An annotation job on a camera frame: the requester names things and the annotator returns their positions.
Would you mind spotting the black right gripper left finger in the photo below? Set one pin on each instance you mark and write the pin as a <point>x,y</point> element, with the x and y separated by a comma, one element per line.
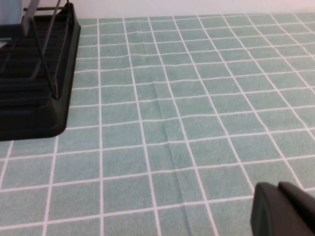
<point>265,216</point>

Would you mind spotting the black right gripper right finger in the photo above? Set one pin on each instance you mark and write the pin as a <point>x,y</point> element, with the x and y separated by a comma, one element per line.
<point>300,196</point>

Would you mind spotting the grey plate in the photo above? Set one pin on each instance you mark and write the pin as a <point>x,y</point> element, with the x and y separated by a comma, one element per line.
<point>9,12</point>

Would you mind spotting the green checked tablecloth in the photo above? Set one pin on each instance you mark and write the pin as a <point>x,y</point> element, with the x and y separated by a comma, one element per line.
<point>197,123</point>

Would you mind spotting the black plastic drip tray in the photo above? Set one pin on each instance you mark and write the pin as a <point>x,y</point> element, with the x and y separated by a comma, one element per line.
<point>29,118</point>

